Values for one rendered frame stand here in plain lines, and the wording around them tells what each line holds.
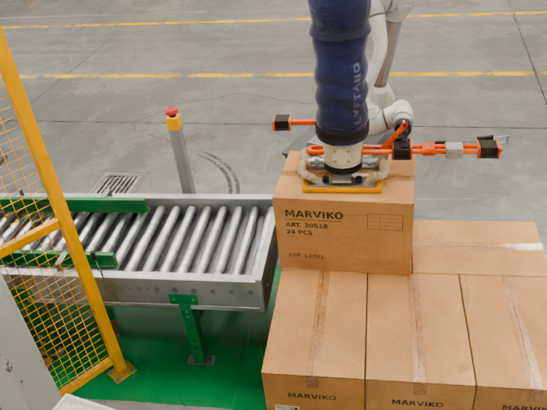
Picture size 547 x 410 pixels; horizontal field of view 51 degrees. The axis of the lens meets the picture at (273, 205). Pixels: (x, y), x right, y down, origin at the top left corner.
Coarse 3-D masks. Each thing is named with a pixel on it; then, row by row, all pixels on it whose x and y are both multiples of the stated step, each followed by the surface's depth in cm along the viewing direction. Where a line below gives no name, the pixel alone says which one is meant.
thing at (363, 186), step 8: (328, 176) 249; (360, 176) 246; (304, 184) 250; (312, 184) 249; (320, 184) 248; (328, 184) 248; (336, 184) 247; (344, 184) 247; (352, 184) 246; (360, 184) 246; (368, 184) 245; (376, 184) 245; (328, 192) 247; (336, 192) 246; (344, 192) 246; (352, 192) 245; (360, 192) 244; (368, 192) 244; (376, 192) 243
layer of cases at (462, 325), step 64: (448, 256) 266; (512, 256) 262; (320, 320) 241; (384, 320) 238; (448, 320) 235; (512, 320) 232; (320, 384) 221; (384, 384) 215; (448, 384) 210; (512, 384) 207
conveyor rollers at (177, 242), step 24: (0, 216) 335; (24, 216) 329; (48, 216) 324; (96, 216) 320; (144, 216) 317; (168, 216) 313; (192, 216) 314; (216, 216) 311; (240, 216) 309; (0, 240) 310; (48, 240) 306; (96, 240) 302; (144, 240) 298; (192, 240) 294; (216, 240) 294; (264, 240) 288; (120, 264) 288; (168, 264) 280; (216, 264) 278; (240, 264) 275
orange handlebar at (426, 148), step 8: (296, 120) 274; (304, 120) 273; (312, 120) 272; (416, 144) 246; (424, 144) 244; (432, 144) 244; (440, 144) 244; (464, 144) 242; (472, 144) 242; (312, 152) 250; (320, 152) 249; (368, 152) 246; (376, 152) 245; (384, 152) 244; (416, 152) 242; (424, 152) 242; (432, 152) 241; (440, 152) 241; (464, 152) 239; (472, 152) 238
